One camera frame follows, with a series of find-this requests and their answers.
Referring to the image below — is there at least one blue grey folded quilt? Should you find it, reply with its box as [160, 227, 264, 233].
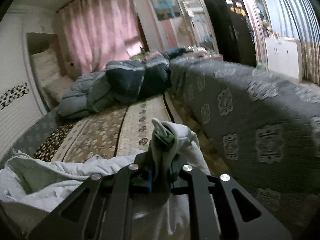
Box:
[59, 70, 115, 119]

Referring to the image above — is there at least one grey patterned blanket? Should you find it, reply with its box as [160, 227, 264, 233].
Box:
[0, 55, 320, 230]

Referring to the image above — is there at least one beige pillow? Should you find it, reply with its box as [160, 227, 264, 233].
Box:
[44, 76, 74, 102]

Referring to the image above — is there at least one blue striped curtain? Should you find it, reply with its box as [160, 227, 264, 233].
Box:
[265, 0, 319, 85]

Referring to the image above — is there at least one light grey padded jacket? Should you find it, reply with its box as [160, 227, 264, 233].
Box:
[1, 119, 210, 239]

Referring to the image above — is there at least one white pillow stack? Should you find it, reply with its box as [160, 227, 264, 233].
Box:
[30, 48, 61, 87]

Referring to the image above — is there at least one black door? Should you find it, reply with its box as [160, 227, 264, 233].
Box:
[203, 0, 257, 67]

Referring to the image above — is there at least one framed wall picture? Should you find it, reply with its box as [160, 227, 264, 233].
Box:
[150, 0, 181, 21]

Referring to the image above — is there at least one white framed mirror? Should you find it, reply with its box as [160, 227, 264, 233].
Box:
[182, 0, 219, 54]

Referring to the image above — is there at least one dark navy folded quilt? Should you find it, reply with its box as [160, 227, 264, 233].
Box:
[105, 54, 171, 103]

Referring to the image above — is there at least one white wardrobe panel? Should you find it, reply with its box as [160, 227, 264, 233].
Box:
[1, 12, 44, 158]

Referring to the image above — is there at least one white low cabinet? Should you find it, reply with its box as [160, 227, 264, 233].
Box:
[265, 37, 303, 81]

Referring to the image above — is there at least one patterned beige bed sheet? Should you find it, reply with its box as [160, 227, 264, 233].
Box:
[34, 93, 229, 175]

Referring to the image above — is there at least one pink curtain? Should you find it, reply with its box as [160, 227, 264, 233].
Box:
[59, 0, 143, 75]

